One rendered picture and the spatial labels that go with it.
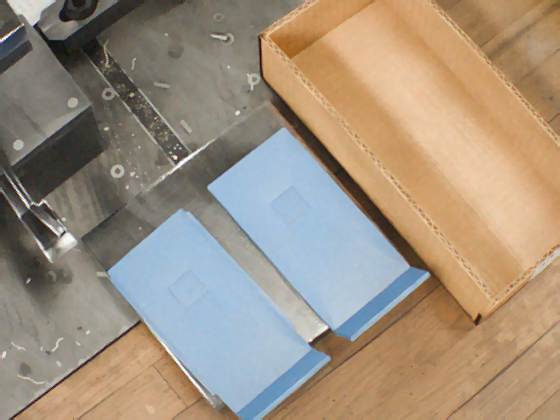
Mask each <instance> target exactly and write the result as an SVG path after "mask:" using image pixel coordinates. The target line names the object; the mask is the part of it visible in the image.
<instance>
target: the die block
mask: <svg viewBox="0 0 560 420"><path fill-rule="evenodd" d="M95 118H96V116H95V113H94V111H91V112H90V113H88V114H87V115H86V116H84V117H83V118H81V119H80V120H79V121H78V122H77V123H75V124H74V125H73V126H71V128H70V129H68V130H67V131H65V132H64V133H63V134H61V136H59V137H58V138H57V139H55V140H54V141H52V142H51V143H50V144H48V145H47V146H46V147H45V148H43V149H42V150H41V151H39V152H38V153H36V155H35V156H33V157H32V158H30V159H29V160H28V161H27V162H26V163H24V164H23V165H22V166H20V167H19V168H18V169H17V170H15V171H14V173H15V174H16V175H17V178H18V179H19V178H20V177H22V176H23V177H24V180H25V181H26V182H27V184H28V185H29V186H30V188H31V190H32V191H33V193H35V194H36V196H37V197H38V198H39V199H40V200H42V199H43V198H44V197H46V196H47V195H49V194H50V192H52V191H53V190H55V189H56V188H57V187H59V186H60V185H62V183H63V182H65V181H66V180H67V179H69V178H70V177H72V176H73V175H74V174H76V172H78V171H79V170H80V169H82V168H83V167H85V166H86V165H87V164H89V163H90V162H92V161H93V160H94V159H96V158H97V156H99V155H100V154H102V153H103V152H104V151H105V150H106V148H105V145H104V143H103V141H104V140H103V137H102V135H101V132H100V129H99V127H98V124H97V121H96V119H95Z"/></svg>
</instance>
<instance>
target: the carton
mask: <svg viewBox="0 0 560 420"><path fill-rule="evenodd" d="M258 40H259V55H260V71H261V77H262V78H263V79H264V80H265V82H266V83H267V84H268V85H269V86H270V87H271V88H272V90H273V91H274V92H275V93H276V94H277V95H278V96H279V98H280V99H281V100H282V101H283V102H284V103H285V104H286V106H287V107H288V108H289V109H291V110H292V111H293V112H294V114H295V115H296V116H297V117H298V118H299V119H300V120H301V122H302V123H303V124H304V125H305V126H306V127H307V128H308V130H309V131H310V132H311V133H312V135H313V136H314V137H315V139H316V140H318V141H319V142H320V143H321V144H322V145H323V147H324V148H325V149H326V150H327V151H328V152H329V153H330V155H331V156H332V157H333V158H334V159H335V160H336V161H337V164H338V165H339V166H340V167H341V168H342V169H344V170H345V172H346V173H347V174H348V175H349V176H350V177H351V178H352V180H353V181H354V182H355V183H356V184H357V185H358V186H359V189H360V190H361V191H362V192H363V193H364V194H365V195H366V197H367V198H368V199H369V200H370V201H371V202H372V203H373V205H374V206H375V207H376V208H377V209H378V210H379V211H380V213H381V214H382V215H383V217H384V218H385V219H387V220H388V222H389V223H390V224H391V225H392V226H393V227H394V228H395V230H396V231H397V232H398V233H399V234H400V235H401V236H402V238H403V240H404V241H405V242H406V243H407V244H408V245H409V247H410V248H411V249H412V250H413V251H414V252H415V253H416V255H417V256H418V257H419V258H420V259H421V260H422V261H423V263H424V264H425V265H426V266H427V267H428V268H429V269H430V271H431V272H432V273H433V274H434V275H435V276H436V277H437V278H436V279H437V280H438V281H439V282H440V283H441V284H442V285H443V287H444V288H445V289H446V290H447V291H448V292H449V293H450V295H451V296H452V298H453V299H454V300H455V301H456V303H457V304H458V305H459V306H460V307H461V308H462V309H463V312H464V313H466V314H467V315H468V316H469V318H470V319H471V320H472V321H473V323H474V324H475V326H476V327H478V326H479V325H480V324H481V323H483V322H484V321H485V320H486V319H488V317H489V316H490V315H491V314H493V313H494V311H495V310H496V309H498V308H499V307H500V306H501V305H503V304H504V303H505V302H506V301H507V300H508V299H509V298H510V297H511V296H513V295H514V294H515V293H516V292H518V290H519V289H520V288H522V287H523V286H524V285H525V284H526V283H528V282H529V281H530V280H531V279H533V278H534V277H535V276H536V275H538V274H539V272H540V271H542V270H543V269H544V268H545V267H546V266H548V264H549V263H550V262H552V261H553V260H554V259H555V258H556V257H557V256H558V255H559V254H560V138H558V137H557V135H556V134H555V133H554V132H553V131H552V130H551V129H550V128H549V126H548V124H547V123H546V122H545V121H544V120H543V119H542V118H541V117H540V116H539V115H538V113H537V112H536V111H535V110H534V109H533V108H532V107H531V105H530V104H529V103H528V102H527V101H526V99H525V98H524V97H523V96H522V95H521V94H520V93H519V92H518V91H517V90H516V89H515V88H514V87H513V86H512V84H511V83H510V81H509V80H508V79H507V78H506V77H505V76H504V75H503V74H502V73H501V72H500V71H499V70H498V69H497V68H496V67H495V66H494V65H493V63H492V62H491V61H490V60H489V59H488V58H487V56H486V55H485V54H484V53H483V52H482V51H481V50H480V49H479V48H478V47H477V46H476V45H475V44H474V42H473V41H472V40H471V39H470V38H469V37H468V36H467V35H466V34H465V33H464V32H463V31H462V30H461V29H460V28H459V27H458V26H457V25H456V24H455V22H454V21H453V20H452V19H451V18H450V17H449V16H448V15H447V14H446V13H445V12H443V11H442V10H441V9H440V8H439V7H438V6H437V5H436V4H435V2H434V1H433V0H309V1H308V2H306V3H305V4H302V5H301V6H299V7H298V8H297V9H295V10H294V11H292V12H291V13H290V14H288V15H287V16H285V17H284V18H281V19H280V20H278V21H277V22H276V23H274V24H273V25H271V26H270V27H269V28H267V29H266V30H264V31H263V32H262V33H260V34H259V35H258Z"/></svg>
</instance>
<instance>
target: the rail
mask: <svg viewBox="0 0 560 420"><path fill-rule="evenodd" d="M0 167H1V169H2V170H3V173H4V174H5V175H6V176H7V178H8V179H9V182H10V183H11V184H12V185H13V187H14V188H15V189H16V192H17V193H18V194H19V196H20V197H21V198H22V199H23V201H24V203H25V204H26V205H27V206H28V208H29V209H30V207H31V205H32V204H33V203H34V200H33V199H32V198H31V195H29V193H28V192H27V191H26V190H25V188H24V187H23V184H22V183H21V182H20V181H19V179H18V178H17V175H16V174H15V173H14V172H13V170H12V169H11V166H10V165H9V164H8V163H7V162H6V161H5V158H4V157H3V156H2V155H1V153H0Z"/></svg>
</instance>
